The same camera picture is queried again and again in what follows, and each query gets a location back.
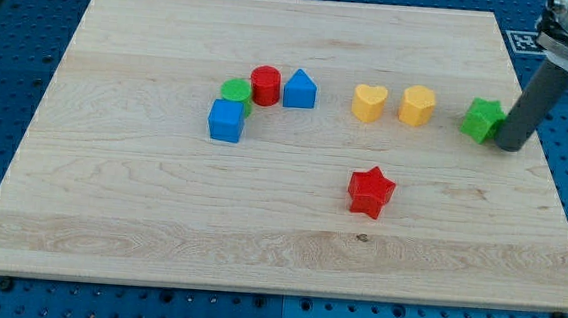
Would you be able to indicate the blue triangle block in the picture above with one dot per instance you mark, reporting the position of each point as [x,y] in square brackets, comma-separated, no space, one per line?
[300,91]

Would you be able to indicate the red star block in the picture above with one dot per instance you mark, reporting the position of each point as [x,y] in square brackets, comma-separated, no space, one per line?
[370,191]

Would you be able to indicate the green star block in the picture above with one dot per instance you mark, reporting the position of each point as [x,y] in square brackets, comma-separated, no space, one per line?
[482,119]

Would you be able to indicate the blue cube block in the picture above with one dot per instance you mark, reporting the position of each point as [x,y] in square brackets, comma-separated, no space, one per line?
[226,120]

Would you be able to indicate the red cylinder block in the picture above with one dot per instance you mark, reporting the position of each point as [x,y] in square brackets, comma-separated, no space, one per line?
[265,82]

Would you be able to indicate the green cylinder block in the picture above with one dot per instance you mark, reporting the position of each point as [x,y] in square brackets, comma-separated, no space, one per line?
[238,90]

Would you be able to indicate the wooden board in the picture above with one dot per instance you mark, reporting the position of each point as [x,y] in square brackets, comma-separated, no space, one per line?
[118,181]

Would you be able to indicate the yellow heart block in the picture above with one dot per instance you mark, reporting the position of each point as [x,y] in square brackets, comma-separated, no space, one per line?
[368,102]

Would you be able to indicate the yellow hexagon block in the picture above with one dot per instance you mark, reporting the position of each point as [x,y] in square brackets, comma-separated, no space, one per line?
[417,105]

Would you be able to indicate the fiducial marker tag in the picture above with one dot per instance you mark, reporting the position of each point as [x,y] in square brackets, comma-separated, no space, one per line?
[524,42]

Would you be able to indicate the grey pusher rod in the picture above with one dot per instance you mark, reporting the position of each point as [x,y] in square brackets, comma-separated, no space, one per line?
[540,95]

